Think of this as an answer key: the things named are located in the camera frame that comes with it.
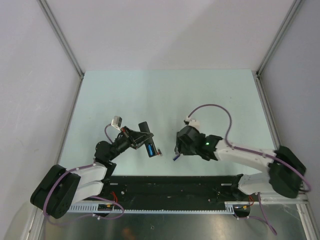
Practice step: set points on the white slotted cable duct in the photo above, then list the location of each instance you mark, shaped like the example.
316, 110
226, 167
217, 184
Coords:
192, 208

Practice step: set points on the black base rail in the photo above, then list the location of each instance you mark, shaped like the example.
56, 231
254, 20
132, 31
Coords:
170, 190

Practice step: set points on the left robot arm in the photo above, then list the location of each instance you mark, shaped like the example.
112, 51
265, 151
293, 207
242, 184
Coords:
60, 188

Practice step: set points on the blue battery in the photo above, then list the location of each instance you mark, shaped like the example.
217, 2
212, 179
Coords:
150, 150

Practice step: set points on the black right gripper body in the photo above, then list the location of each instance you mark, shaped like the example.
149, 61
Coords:
185, 150

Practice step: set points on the black remote control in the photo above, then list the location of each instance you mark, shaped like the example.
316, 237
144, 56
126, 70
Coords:
149, 143

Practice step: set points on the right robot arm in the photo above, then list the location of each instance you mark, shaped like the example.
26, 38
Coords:
280, 170

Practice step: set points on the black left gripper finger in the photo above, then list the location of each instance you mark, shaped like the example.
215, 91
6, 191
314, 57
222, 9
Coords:
132, 134
141, 140

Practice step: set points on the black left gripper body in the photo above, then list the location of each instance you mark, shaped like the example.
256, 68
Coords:
132, 140

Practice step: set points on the left aluminium frame post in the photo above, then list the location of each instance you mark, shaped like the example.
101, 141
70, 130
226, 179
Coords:
48, 13

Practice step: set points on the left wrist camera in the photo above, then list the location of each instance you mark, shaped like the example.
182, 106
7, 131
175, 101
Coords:
116, 122

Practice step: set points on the aluminium frame post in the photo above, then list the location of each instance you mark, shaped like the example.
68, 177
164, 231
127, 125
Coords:
48, 13
280, 34

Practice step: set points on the right aluminium frame post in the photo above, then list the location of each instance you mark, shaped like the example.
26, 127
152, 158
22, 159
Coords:
280, 34

